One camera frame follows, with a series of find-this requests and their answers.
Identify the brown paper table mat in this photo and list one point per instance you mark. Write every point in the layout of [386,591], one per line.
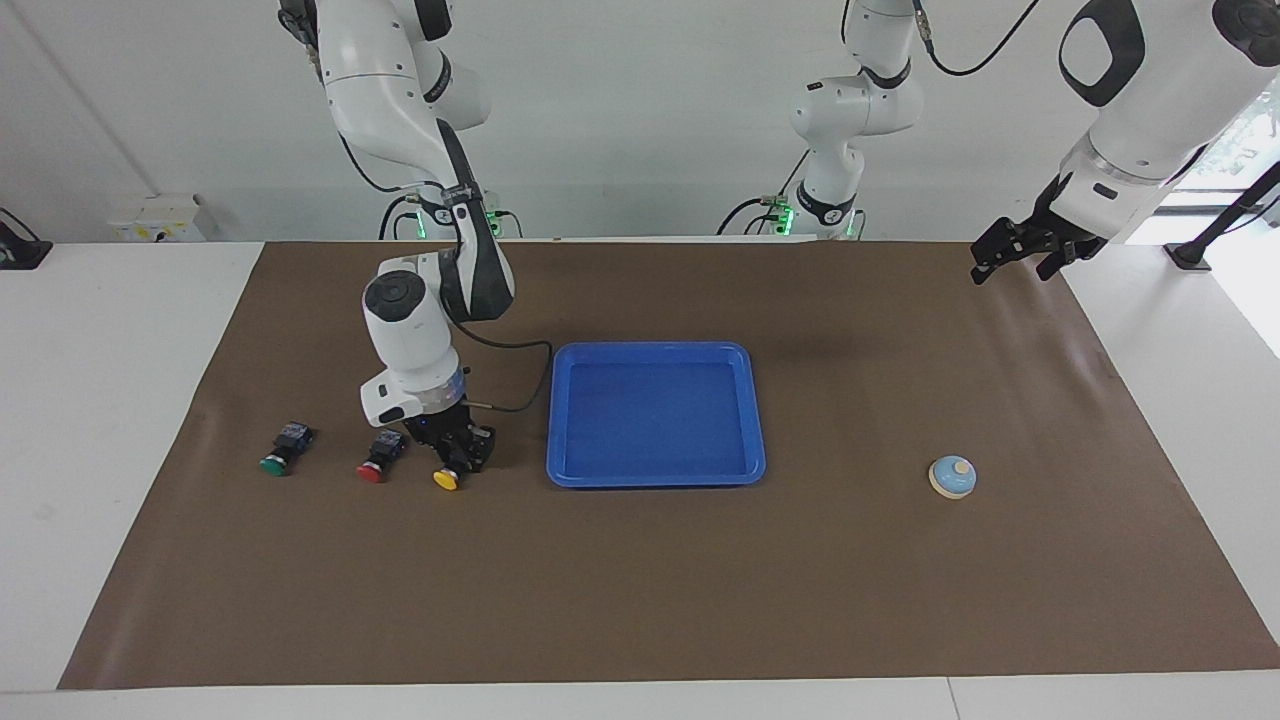
[640,590]

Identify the white wall socket box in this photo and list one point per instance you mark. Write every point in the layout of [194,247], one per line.
[155,220]

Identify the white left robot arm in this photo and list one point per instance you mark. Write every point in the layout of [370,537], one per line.
[1150,100]

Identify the small black table clamp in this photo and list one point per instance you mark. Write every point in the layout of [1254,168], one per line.
[20,252]

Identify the red push button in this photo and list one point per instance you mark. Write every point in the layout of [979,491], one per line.
[378,460]

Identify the black angled stand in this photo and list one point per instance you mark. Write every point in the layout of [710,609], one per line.
[1215,228]

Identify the blue plastic tray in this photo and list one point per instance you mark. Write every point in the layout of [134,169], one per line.
[655,420]

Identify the blue desk bell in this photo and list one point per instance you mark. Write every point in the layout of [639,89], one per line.
[953,478]

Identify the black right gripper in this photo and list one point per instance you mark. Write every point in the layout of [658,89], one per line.
[445,430]

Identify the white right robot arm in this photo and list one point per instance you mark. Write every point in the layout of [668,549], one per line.
[410,330]

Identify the green push button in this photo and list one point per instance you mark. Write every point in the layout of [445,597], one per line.
[284,452]

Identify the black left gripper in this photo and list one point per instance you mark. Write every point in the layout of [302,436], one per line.
[1045,235]

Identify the yellow push button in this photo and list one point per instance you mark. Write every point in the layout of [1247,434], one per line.
[446,480]

